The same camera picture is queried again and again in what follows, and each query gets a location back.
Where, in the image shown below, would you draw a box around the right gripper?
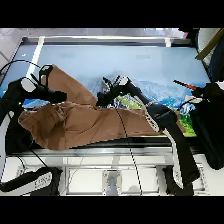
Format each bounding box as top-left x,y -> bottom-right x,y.
95,87 -> 118,109

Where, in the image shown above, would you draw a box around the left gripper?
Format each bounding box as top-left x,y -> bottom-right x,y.
39,87 -> 68,104

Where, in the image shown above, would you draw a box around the brown trousers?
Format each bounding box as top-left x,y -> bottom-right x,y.
18,64 -> 186,151

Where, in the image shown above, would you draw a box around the black cable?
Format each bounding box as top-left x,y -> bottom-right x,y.
0,58 -> 42,77
114,107 -> 144,196

